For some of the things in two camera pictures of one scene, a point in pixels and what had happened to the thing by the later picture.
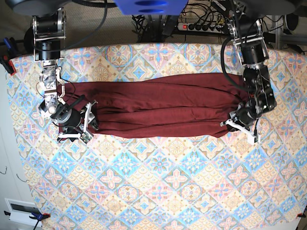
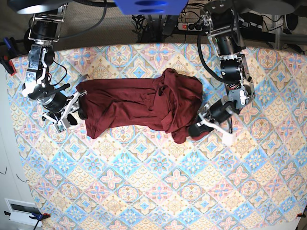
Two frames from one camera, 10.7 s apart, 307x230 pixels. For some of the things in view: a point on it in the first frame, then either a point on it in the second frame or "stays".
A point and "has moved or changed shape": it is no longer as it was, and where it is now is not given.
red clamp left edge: (5, 57) stays
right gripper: (245, 114) -> (218, 112)
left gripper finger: (94, 124) -> (82, 113)
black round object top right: (291, 20) stays
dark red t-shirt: (193, 105) has moved or changed shape
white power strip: (209, 28) stays
